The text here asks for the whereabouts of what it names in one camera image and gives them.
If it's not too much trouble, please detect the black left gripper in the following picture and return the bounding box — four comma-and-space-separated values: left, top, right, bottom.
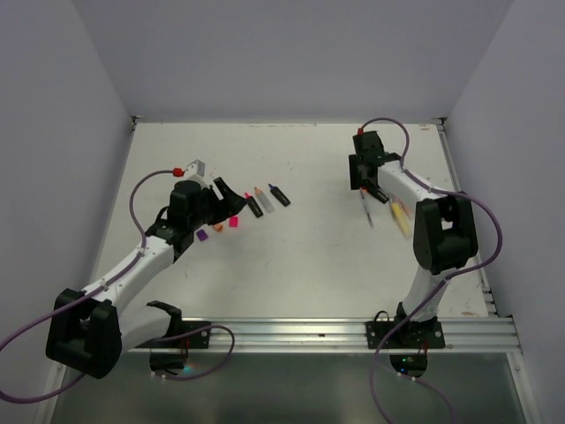
189, 177, 246, 230

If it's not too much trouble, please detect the purple highlighter cap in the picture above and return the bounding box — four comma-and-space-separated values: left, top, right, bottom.
196, 230, 208, 242

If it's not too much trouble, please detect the black pink highlighter pen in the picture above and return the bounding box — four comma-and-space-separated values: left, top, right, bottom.
245, 193, 264, 218

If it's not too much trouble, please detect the purple black highlighter pen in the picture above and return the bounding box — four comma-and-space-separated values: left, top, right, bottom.
269, 184, 291, 207

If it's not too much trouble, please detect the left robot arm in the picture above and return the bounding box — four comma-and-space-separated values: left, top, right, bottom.
45, 178, 246, 379

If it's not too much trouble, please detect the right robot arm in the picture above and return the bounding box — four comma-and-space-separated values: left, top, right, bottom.
349, 130, 478, 349

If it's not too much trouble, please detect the thin grey marker pen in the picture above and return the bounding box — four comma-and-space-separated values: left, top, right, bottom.
359, 188, 374, 229

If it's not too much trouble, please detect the yellow pastel highlighter pen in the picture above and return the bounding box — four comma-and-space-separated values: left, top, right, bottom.
390, 200, 411, 239

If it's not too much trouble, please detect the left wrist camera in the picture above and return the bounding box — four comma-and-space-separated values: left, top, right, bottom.
183, 160, 207, 188

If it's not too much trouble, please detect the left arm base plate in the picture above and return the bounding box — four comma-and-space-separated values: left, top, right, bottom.
137, 320, 212, 350

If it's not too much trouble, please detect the aluminium right side rail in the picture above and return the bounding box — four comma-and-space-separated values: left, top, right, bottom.
435, 118, 502, 317

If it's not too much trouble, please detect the aluminium rail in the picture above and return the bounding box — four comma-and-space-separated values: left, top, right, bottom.
435, 118, 502, 317
56, 318, 524, 354

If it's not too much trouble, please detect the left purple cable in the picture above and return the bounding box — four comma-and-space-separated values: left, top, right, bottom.
0, 166, 235, 404

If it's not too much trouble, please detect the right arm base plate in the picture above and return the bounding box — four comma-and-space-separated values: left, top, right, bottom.
365, 320, 446, 350

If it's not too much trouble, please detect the aluminium front rail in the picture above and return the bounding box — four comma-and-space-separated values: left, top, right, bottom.
56, 318, 524, 354

